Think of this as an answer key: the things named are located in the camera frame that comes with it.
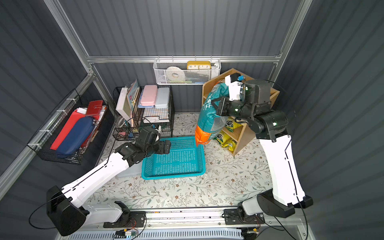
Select yellow fertilizer packet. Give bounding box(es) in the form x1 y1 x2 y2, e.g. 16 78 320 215
226 117 243 133
215 131 231 145
221 139 237 153

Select teal fertilizer bag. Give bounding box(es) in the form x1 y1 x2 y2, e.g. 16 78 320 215
195 83 229 146

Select teal plastic basket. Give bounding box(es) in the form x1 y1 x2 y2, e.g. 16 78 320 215
142 136 206 180

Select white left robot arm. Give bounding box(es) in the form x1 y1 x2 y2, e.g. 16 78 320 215
47 127 172 237

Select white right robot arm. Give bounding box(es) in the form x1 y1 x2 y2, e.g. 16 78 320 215
211 80 314 218

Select wooden shelf unit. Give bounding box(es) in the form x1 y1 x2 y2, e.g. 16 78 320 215
203 69 288 156

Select white book in organizer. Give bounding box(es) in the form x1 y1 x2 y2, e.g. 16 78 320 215
116 87 133 127

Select pink pencil case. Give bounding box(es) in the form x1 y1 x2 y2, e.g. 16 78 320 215
140 85 158 107

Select light blue pencil case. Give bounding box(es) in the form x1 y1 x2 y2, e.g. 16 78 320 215
155 87 170 109

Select yellow clock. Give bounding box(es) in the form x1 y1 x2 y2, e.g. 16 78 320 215
187 61 212 70

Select dark red wallet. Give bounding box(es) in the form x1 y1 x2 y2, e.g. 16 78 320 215
85 100 103 117

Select navy blue pouch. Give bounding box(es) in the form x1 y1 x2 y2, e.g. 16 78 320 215
55 117 95 159

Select white tape roll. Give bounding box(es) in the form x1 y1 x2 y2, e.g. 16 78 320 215
165 66 186 82

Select floral table mat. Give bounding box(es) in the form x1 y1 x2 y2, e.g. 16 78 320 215
79 112 274 209

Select red folder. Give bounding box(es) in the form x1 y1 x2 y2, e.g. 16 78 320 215
50 111 85 150

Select black wire desk organizer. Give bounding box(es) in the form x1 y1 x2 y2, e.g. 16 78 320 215
113 88 175 142

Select white wire wall basket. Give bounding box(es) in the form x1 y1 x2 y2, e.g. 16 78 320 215
153 58 222 85

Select black wire side basket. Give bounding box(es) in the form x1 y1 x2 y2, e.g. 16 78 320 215
27 91 114 165

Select black rail base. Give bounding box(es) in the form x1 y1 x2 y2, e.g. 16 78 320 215
75 207 315 240

